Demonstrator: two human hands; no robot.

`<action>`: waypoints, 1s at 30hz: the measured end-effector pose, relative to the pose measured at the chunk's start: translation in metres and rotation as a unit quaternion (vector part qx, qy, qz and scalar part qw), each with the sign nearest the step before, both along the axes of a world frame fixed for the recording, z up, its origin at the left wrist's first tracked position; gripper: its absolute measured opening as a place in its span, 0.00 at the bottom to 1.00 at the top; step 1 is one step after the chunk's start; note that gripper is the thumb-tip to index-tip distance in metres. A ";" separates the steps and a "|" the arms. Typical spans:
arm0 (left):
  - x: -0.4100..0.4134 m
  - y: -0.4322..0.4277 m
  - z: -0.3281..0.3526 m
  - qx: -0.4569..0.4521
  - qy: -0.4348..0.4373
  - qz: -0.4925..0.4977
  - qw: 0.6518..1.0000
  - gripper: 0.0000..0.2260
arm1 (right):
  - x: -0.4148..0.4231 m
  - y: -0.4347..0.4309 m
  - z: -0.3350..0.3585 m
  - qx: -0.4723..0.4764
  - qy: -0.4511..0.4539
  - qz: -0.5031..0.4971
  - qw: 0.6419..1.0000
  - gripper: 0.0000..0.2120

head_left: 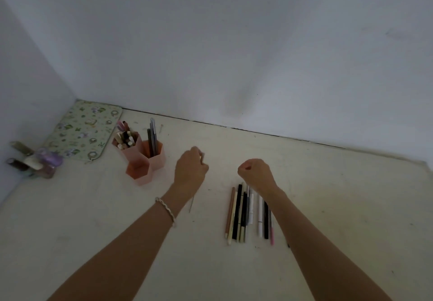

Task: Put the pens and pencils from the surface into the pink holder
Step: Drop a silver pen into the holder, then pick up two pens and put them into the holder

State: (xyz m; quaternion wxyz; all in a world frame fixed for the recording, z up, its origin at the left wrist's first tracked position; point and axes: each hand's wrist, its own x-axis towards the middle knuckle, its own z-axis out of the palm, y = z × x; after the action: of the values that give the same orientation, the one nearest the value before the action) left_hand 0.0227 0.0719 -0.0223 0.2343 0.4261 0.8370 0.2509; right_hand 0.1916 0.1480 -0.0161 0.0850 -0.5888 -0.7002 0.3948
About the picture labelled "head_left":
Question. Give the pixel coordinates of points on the person's right hand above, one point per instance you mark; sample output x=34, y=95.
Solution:
x=258, y=175

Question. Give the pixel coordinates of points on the person's left hand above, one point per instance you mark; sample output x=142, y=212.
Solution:
x=189, y=175

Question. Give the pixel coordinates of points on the person's left thumb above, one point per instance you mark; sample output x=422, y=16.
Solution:
x=205, y=169

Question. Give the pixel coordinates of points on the person's right fingers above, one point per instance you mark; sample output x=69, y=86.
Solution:
x=245, y=168

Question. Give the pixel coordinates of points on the thin grey pen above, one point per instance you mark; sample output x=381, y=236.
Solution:
x=192, y=204

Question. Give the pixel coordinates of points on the person's left forearm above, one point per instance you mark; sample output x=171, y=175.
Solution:
x=128, y=253

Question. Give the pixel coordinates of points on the person's right forearm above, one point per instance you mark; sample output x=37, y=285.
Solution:
x=318, y=253

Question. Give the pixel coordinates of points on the row of pens and pencils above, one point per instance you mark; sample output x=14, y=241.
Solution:
x=243, y=214

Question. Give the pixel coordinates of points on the pink hexagonal pen holder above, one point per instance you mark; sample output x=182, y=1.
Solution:
x=145, y=168

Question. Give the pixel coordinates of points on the black pen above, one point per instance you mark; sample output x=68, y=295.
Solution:
x=150, y=143

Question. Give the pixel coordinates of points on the bunch of pens and pencils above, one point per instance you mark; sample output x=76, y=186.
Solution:
x=124, y=138

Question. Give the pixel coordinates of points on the green floral mat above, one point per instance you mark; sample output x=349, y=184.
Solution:
x=84, y=130

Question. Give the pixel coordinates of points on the purple glass bottle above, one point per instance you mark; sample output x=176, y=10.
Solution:
x=49, y=163

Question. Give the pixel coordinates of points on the white small bottle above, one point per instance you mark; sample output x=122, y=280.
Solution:
x=33, y=162

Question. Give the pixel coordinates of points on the olive capped bottle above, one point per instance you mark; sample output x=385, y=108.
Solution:
x=22, y=147

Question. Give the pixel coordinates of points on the dark brown bottle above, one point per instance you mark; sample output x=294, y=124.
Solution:
x=17, y=164

